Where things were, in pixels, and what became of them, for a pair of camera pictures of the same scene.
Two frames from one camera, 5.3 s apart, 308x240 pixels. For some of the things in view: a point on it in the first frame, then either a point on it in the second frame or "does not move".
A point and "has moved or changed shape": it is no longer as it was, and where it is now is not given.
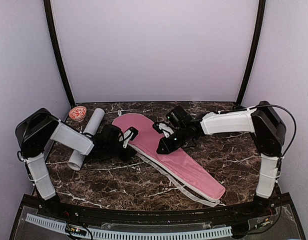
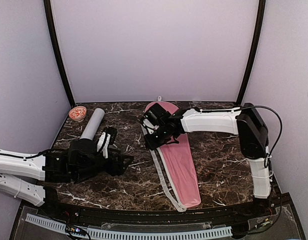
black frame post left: [50, 20] does not move
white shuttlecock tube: [76, 159] does not move
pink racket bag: [174, 163] has moved or changed shape
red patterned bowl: [77, 113] does not move
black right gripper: [163, 142] → [152, 144]
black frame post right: [262, 8] does not move
